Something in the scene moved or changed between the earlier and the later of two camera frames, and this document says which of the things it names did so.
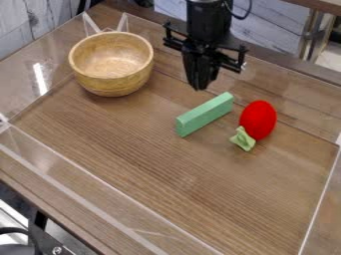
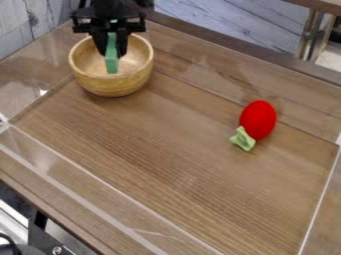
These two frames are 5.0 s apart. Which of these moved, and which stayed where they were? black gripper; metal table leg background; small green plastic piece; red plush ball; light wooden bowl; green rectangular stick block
Moved: green rectangular stick block; black gripper
Stayed: light wooden bowl; small green plastic piece; red plush ball; metal table leg background
